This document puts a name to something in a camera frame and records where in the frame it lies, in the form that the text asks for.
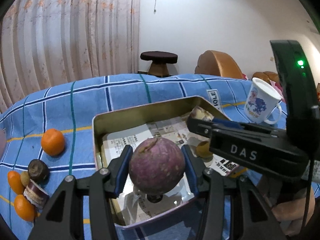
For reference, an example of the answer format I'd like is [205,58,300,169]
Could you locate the rectangular metal tin box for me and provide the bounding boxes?
[92,96,227,230]

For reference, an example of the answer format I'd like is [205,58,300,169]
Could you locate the floral beige curtain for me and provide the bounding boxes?
[1,0,140,112]

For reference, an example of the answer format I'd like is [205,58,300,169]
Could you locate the large orange tangerine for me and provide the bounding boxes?
[41,128,65,157]

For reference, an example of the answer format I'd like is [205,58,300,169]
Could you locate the small brown longan fruit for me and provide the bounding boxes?
[20,171,30,187]

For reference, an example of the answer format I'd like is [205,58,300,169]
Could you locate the tan longan in tin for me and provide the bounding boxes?
[196,141,213,159]

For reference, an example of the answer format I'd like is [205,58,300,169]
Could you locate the small orange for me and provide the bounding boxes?
[14,194,37,222]
[7,171,24,194]

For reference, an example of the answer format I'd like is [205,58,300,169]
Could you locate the blue plaid tablecloth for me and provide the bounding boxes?
[0,73,291,240]

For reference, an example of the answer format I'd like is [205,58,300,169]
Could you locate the pink electric kettle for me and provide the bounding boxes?
[0,128,7,157]

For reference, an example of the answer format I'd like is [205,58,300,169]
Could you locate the small orange upper left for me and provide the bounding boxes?
[7,171,24,194]

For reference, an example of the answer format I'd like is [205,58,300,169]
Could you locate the orange leather armchair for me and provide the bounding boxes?
[252,72,279,84]
[195,50,244,79]

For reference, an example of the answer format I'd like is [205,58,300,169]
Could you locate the purple round sweet potato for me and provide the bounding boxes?
[129,137,185,196]

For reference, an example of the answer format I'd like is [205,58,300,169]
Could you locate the dark round stool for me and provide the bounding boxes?
[140,51,178,77]

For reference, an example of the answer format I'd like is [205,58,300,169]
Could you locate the dark brown water chestnut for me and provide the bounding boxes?
[28,159,49,183]

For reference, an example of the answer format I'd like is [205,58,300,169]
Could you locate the person's right hand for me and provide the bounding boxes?
[272,189,306,236]

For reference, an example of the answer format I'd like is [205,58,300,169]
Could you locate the small orange lower left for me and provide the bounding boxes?
[14,194,37,222]

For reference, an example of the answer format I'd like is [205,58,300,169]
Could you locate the white printed enamel mug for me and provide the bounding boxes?
[244,77,282,125]

